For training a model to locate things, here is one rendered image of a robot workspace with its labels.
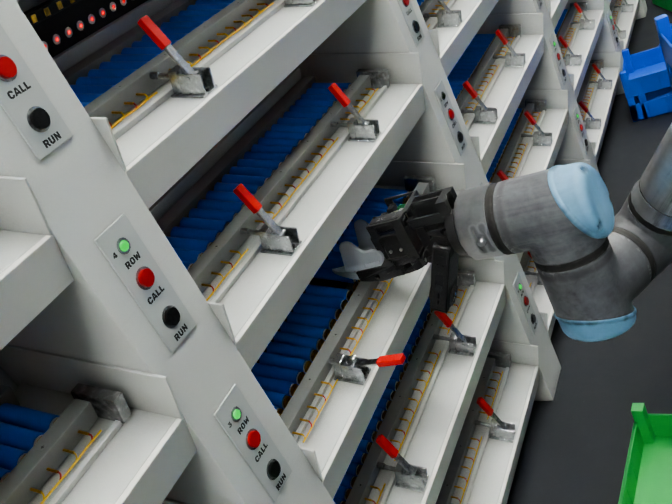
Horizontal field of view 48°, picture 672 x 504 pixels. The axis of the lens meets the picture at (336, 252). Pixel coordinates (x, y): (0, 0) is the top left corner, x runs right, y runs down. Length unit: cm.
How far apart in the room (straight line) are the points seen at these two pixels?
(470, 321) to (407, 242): 36
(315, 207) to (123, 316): 35
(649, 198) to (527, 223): 16
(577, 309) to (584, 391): 62
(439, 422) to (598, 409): 44
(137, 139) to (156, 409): 25
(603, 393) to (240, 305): 90
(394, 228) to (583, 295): 24
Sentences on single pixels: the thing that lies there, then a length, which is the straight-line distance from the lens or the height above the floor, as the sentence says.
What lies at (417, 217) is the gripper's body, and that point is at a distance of 97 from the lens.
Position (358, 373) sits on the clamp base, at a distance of 92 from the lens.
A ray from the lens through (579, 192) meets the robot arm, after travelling 86.
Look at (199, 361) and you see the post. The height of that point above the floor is 71.
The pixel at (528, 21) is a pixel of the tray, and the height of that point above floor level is 53.
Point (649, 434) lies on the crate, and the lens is 139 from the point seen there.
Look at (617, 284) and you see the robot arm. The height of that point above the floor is 48.
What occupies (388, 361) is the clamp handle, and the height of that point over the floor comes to 52.
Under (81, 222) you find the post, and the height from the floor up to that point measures 87.
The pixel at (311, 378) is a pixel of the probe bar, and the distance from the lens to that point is 92.
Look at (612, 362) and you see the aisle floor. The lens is 158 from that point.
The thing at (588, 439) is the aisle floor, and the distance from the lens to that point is 145.
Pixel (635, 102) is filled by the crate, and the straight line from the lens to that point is 245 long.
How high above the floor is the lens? 102
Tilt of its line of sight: 25 degrees down
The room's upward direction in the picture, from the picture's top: 28 degrees counter-clockwise
